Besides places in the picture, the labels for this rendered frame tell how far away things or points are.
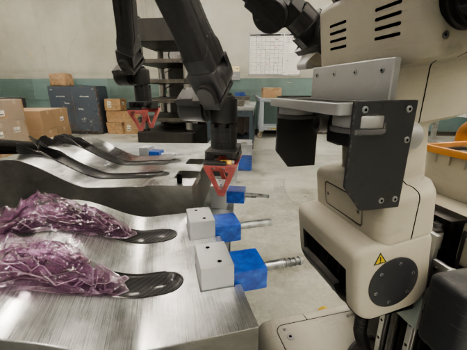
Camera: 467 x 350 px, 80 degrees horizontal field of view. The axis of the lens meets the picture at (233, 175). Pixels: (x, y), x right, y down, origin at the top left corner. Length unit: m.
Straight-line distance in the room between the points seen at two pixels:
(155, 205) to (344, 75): 0.41
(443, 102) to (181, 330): 0.51
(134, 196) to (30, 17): 8.52
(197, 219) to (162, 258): 0.07
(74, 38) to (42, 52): 0.92
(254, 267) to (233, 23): 6.89
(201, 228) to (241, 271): 0.11
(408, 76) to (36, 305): 0.54
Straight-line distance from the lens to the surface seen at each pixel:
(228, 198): 0.63
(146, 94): 1.04
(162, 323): 0.30
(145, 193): 0.55
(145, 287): 0.35
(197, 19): 0.49
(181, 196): 0.53
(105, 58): 7.91
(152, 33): 4.63
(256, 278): 0.33
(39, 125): 5.14
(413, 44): 0.48
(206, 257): 0.32
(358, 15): 0.57
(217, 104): 0.54
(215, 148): 0.60
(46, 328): 0.29
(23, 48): 9.10
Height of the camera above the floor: 1.06
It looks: 17 degrees down
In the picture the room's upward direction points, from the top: straight up
